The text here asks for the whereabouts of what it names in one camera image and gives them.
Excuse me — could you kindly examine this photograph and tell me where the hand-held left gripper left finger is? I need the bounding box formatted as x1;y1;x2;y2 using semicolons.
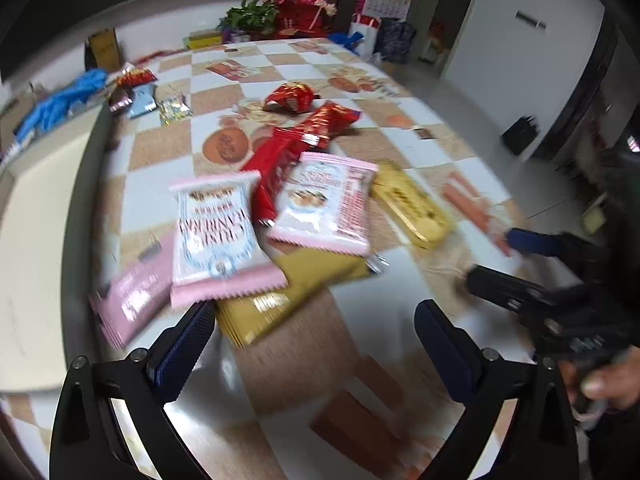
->
48;300;217;480

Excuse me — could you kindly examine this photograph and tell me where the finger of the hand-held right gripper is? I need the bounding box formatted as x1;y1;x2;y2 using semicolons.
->
505;227;607;272
465;263;582;314

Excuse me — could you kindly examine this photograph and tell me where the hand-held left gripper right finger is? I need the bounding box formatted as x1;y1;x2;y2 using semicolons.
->
414;299;589;480

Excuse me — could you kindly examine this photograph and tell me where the plain pink snack packet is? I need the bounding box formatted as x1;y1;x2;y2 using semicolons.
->
89;237;177;352

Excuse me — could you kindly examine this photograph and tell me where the pale yellow snack packet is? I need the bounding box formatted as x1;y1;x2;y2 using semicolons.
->
371;161;455;251

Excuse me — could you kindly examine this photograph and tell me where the pink packet blue white label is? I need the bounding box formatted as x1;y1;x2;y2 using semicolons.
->
169;170;290;309

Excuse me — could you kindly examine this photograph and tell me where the mustard gold snack packet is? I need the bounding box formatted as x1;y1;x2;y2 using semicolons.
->
215;251;390;348

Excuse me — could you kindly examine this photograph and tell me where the cream shallow cardboard box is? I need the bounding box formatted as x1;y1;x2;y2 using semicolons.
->
0;102;117;396

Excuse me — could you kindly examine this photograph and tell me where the pink packet cookie picture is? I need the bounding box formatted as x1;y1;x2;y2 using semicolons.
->
266;151;379;257

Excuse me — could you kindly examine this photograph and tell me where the long plain red packet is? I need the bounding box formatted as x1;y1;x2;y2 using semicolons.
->
239;127;303;227

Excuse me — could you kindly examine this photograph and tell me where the red packet gold label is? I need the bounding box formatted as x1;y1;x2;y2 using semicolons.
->
292;101;362;152

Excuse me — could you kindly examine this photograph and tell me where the person's right hand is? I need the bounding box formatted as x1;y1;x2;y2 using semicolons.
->
576;349;640;412

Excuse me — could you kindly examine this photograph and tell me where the pink elastic band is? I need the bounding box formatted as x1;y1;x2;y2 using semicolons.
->
574;405;608;426

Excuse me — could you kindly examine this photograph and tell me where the black bag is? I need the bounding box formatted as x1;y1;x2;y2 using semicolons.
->
501;115;542;157

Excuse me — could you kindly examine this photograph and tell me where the white cardboard box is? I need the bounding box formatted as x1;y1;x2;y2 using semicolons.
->
424;20;449;64

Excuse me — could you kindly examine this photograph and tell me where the dark blue patterned bag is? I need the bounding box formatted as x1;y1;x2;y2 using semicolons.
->
375;18;417;64

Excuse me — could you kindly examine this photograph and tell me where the flower print candy packet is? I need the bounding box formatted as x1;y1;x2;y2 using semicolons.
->
158;96;194;127

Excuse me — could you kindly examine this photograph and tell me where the light blue snack packet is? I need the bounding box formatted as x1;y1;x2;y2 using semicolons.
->
126;84;159;120

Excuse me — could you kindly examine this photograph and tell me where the dusty pink small packet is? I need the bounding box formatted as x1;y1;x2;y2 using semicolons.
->
109;86;137;117

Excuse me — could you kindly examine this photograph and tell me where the white red shopping bag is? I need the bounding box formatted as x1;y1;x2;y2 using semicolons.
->
349;11;384;57

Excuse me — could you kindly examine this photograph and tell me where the blue nitrile glove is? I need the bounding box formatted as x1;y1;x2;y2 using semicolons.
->
62;69;109;103
15;87;81;139

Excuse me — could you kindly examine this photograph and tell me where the small red snack packet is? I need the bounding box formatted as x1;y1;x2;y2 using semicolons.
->
116;66;157;87

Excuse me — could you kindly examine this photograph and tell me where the brown paper gift bag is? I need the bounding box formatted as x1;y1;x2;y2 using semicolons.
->
84;29;122;72

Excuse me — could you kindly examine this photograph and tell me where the yellow green tin box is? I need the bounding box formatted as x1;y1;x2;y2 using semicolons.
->
186;30;224;51

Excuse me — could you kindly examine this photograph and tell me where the red gift basket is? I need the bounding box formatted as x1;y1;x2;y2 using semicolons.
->
274;0;337;37

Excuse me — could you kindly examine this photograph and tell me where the green potted plant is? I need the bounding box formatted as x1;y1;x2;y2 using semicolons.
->
219;0;279;34

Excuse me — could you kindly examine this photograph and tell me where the wall switch panel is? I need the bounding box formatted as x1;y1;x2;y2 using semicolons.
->
515;9;549;32

